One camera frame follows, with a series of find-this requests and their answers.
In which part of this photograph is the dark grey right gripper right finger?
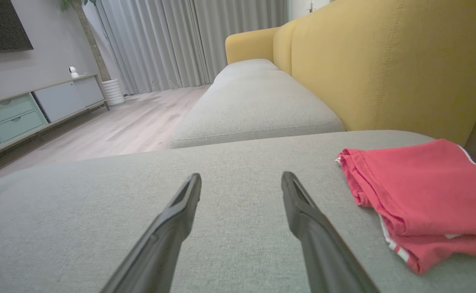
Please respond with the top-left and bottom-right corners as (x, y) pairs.
(281, 171), (381, 293)

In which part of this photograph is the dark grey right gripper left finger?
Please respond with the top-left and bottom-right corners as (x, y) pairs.
(100, 173), (202, 293)

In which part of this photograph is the red shirt with white sleeves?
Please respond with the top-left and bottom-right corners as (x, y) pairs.
(336, 138), (476, 275)

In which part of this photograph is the grey fabric sofa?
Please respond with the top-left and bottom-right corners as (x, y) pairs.
(0, 130), (476, 293)

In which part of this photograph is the white ribbed plant pot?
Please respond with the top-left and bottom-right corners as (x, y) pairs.
(102, 78), (125, 107)

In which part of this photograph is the light grey sofa seat cushion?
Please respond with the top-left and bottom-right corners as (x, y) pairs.
(170, 59), (346, 149)

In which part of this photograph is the mint and grey TV cabinet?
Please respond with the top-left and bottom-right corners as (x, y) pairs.
(0, 73), (110, 163)

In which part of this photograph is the yellow sofa backrest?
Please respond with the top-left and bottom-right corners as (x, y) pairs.
(225, 0), (476, 145)

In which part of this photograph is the grey pleated curtain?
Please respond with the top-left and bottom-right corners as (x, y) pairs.
(84, 0), (289, 96)

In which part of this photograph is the potted tree in white pot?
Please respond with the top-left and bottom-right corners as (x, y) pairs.
(58, 0), (112, 82)

